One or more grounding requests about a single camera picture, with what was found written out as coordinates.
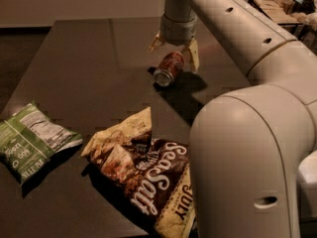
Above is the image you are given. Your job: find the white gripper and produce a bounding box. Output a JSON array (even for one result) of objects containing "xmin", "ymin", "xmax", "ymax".
[{"xmin": 148, "ymin": 15, "xmax": 200, "ymax": 73}]

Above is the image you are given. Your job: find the red coke can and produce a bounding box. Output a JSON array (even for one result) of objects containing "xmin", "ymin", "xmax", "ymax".
[{"xmin": 154, "ymin": 52, "xmax": 184, "ymax": 87}]

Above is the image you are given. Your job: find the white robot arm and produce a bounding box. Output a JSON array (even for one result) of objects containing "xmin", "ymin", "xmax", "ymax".
[{"xmin": 150, "ymin": 0, "xmax": 317, "ymax": 238}]

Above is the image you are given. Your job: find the brown Late July chip bag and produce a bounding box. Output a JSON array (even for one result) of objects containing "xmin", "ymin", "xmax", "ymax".
[{"xmin": 81, "ymin": 108, "xmax": 195, "ymax": 238}]

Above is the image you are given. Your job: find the green chip bag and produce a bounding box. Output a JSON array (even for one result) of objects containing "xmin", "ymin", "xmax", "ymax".
[{"xmin": 0, "ymin": 103, "xmax": 82, "ymax": 184}]

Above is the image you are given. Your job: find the black wire napkin basket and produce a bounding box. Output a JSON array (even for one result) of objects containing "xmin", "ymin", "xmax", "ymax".
[{"xmin": 248, "ymin": 0, "xmax": 317, "ymax": 43}]

